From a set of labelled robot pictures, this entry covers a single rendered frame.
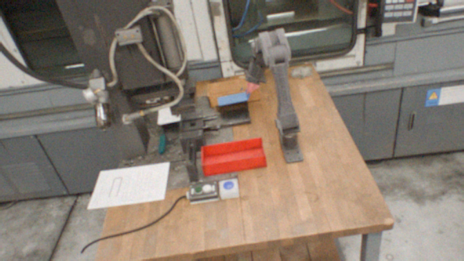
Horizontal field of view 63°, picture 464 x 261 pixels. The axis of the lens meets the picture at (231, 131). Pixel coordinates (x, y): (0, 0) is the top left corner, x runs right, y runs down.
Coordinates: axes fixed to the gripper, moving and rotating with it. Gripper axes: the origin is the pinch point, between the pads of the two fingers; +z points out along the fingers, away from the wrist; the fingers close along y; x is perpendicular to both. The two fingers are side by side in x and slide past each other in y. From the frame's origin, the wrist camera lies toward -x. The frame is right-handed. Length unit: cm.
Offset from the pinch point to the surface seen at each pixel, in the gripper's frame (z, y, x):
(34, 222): 164, 89, -45
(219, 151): 14.4, 12.3, 31.3
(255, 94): 1.8, -5.6, -4.4
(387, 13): -52, -57, -22
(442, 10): -61, -101, -42
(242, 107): 7.3, 0.2, 2.0
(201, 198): 19, 20, 56
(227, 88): 9.0, 5.0, -16.7
